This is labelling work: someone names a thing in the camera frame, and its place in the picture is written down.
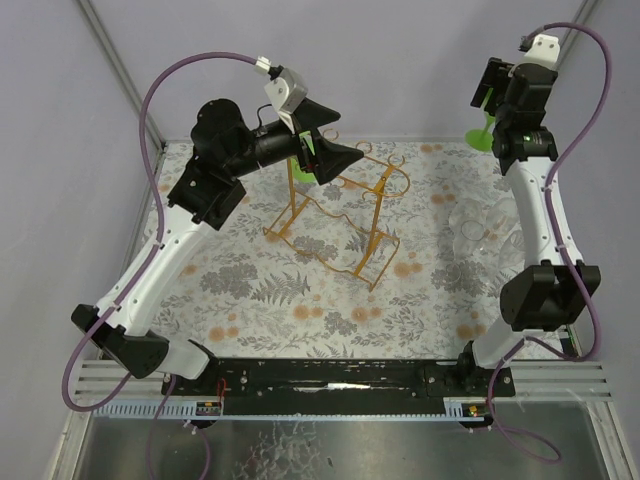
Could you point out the floral patterned table cloth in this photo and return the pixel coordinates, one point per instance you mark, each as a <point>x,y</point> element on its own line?
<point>242,294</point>

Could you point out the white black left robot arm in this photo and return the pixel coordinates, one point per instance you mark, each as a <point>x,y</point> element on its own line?
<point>198,205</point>

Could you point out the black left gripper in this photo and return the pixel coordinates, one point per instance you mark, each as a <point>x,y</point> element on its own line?
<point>304,145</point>

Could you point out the green wine glass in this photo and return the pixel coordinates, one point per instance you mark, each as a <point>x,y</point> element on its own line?
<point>481,139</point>
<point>302,172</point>

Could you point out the gold wire wine glass rack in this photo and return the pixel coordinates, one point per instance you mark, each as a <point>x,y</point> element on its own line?
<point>392,183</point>

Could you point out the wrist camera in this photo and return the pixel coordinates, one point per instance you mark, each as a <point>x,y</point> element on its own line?
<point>285,90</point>
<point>543,50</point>

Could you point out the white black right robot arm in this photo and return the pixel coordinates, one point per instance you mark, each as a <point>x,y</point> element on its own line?
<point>550,291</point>

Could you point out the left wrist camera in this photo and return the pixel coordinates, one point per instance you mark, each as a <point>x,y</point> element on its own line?
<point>285,90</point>

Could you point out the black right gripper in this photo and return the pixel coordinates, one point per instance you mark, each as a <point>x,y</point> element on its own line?
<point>491,85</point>

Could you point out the aluminium frame post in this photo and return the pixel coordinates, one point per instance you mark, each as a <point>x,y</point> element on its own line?
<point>108,49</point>
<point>569,39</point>

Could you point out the aluminium frame post left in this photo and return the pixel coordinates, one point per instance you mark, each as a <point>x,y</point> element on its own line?
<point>108,49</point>

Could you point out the aluminium frame post right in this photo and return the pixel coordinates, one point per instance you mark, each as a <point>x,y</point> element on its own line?
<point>569,39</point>

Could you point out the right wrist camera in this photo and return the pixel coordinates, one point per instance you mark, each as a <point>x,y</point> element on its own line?
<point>543,50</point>

